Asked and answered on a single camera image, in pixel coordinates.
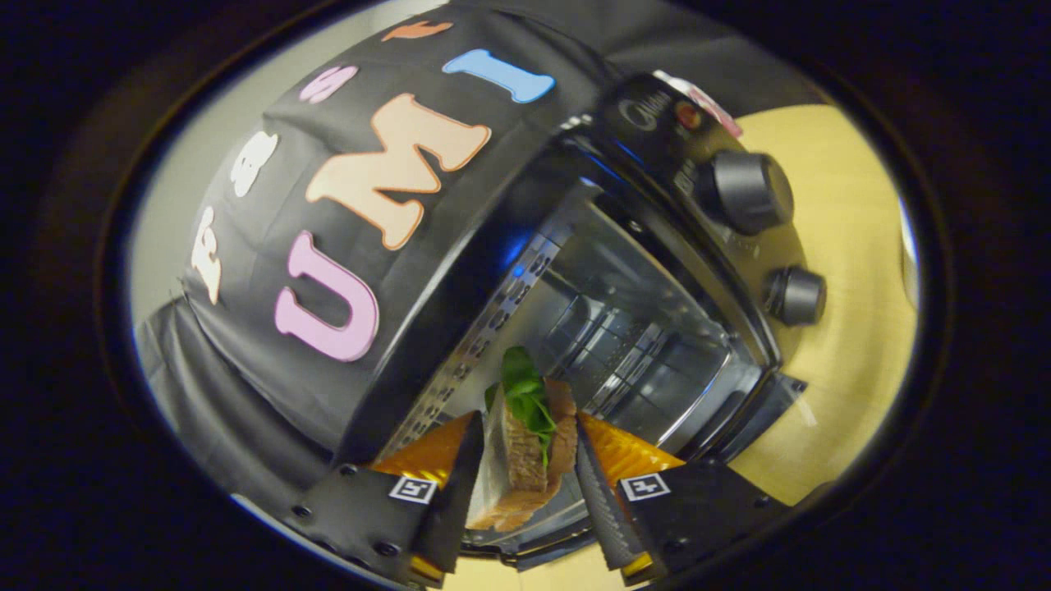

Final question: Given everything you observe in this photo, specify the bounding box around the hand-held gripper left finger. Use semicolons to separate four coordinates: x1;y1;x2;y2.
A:
291;410;485;588

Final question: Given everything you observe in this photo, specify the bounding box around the black toaster oven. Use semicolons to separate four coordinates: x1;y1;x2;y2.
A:
333;70;828;571

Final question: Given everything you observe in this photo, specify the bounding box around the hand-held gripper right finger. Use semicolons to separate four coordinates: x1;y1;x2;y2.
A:
575;410;793;585

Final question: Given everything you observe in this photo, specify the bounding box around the black backdrop cloth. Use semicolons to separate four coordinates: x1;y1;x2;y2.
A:
135;0;822;502

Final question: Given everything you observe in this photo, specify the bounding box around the white bread lettuce sandwich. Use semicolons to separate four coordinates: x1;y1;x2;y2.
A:
466;346;580;533

